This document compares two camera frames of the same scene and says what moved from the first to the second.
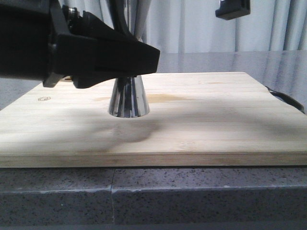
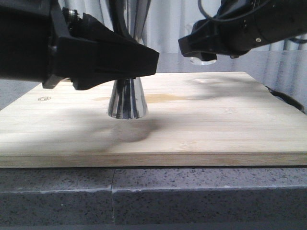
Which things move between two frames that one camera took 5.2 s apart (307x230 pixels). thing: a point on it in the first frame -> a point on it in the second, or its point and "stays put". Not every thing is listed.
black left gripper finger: x=121 y=23 stays put
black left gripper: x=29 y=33 stays put
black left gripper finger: x=93 y=52 stays put
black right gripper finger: x=230 y=9 -> x=242 y=25
